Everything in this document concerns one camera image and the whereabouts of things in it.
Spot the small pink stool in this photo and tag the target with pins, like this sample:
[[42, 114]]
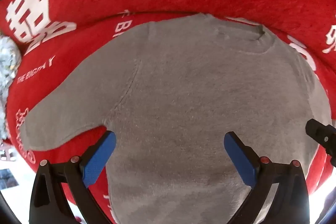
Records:
[[6, 155]]

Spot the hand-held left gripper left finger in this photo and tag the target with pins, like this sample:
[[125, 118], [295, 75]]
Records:
[[98, 155]]

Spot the pale floral crumpled cloth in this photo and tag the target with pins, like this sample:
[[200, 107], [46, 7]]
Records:
[[8, 61]]

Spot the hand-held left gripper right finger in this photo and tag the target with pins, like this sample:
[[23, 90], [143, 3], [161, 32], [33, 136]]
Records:
[[240, 158]]

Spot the grey knit sweater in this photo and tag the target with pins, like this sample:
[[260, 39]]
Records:
[[183, 95]]

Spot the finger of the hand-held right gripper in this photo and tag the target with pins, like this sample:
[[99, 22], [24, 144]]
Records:
[[320, 134]]

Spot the dark floor picture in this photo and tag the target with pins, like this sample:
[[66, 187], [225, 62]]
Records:
[[8, 179]]

